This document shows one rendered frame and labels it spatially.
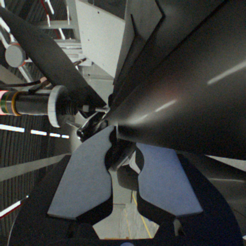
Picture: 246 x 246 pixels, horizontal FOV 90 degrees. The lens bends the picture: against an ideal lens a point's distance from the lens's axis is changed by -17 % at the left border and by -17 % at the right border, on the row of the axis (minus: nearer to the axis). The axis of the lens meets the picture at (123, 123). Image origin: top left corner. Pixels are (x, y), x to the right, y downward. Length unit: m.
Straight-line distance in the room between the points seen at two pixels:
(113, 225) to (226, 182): 14.06
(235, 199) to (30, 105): 0.36
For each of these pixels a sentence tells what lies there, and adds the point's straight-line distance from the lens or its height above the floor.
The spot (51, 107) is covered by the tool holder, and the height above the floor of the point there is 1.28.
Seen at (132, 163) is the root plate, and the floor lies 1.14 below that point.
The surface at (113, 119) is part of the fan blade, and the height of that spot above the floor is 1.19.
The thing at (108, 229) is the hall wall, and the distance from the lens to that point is 14.43.
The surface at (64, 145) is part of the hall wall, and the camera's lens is 12.90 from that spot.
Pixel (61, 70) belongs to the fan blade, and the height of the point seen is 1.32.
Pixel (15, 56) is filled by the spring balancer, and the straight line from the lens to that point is 1.13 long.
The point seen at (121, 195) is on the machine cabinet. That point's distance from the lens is 7.65.
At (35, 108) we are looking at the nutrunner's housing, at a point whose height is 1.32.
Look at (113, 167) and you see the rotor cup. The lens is 0.28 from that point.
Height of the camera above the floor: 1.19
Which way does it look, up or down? 4 degrees down
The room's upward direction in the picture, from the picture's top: 85 degrees counter-clockwise
